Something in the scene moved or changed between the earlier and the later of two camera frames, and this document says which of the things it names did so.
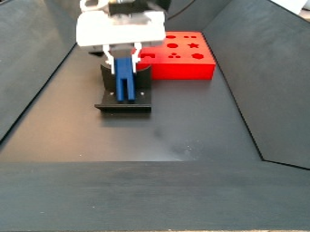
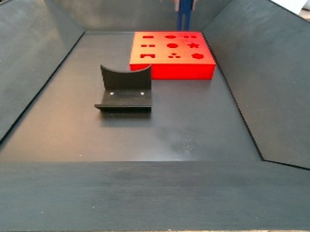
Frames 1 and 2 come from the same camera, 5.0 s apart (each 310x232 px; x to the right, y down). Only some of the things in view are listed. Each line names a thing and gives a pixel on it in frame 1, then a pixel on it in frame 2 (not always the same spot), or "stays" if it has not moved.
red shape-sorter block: [183, 58] stays
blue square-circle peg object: [123, 72] → [186, 8]
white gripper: [99, 28] → [176, 3]
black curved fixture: [143, 95] stays
